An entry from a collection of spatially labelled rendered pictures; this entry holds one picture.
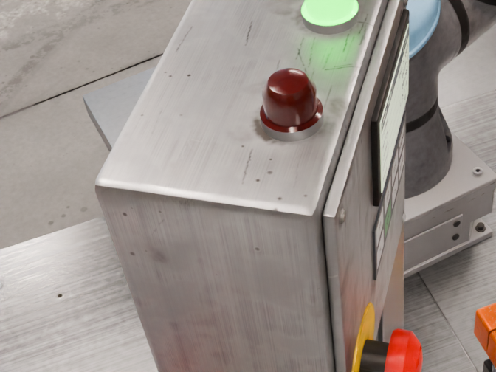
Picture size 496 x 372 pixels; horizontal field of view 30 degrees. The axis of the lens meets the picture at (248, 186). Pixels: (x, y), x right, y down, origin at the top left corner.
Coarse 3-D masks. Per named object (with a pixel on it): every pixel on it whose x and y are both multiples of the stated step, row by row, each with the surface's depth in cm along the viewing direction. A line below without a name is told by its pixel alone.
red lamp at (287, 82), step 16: (272, 80) 37; (288, 80) 36; (304, 80) 37; (272, 96) 36; (288, 96) 36; (304, 96) 36; (272, 112) 37; (288, 112) 36; (304, 112) 37; (320, 112) 38; (272, 128) 37; (288, 128) 37; (304, 128) 37
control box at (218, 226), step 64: (192, 0) 45; (256, 0) 44; (384, 0) 44; (192, 64) 41; (256, 64) 41; (320, 64) 40; (384, 64) 42; (128, 128) 39; (192, 128) 39; (256, 128) 38; (320, 128) 38; (128, 192) 37; (192, 192) 36; (256, 192) 36; (320, 192) 36; (128, 256) 40; (192, 256) 39; (256, 256) 37; (320, 256) 37; (384, 256) 51; (192, 320) 42; (256, 320) 41; (320, 320) 40
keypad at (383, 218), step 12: (396, 144) 49; (396, 156) 49; (396, 168) 50; (396, 180) 51; (384, 192) 47; (396, 192) 51; (384, 204) 47; (384, 216) 48; (384, 228) 48; (384, 240) 49
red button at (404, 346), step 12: (396, 336) 46; (408, 336) 46; (372, 348) 46; (384, 348) 46; (396, 348) 45; (408, 348) 45; (420, 348) 46; (372, 360) 46; (384, 360) 46; (396, 360) 45; (408, 360) 45; (420, 360) 46
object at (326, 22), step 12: (312, 0) 41; (324, 0) 41; (336, 0) 41; (348, 0) 41; (312, 12) 42; (324, 12) 41; (336, 12) 41; (348, 12) 42; (312, 24) 42; (324, 24) 42; (336, 24) 41; (348, 24) 42
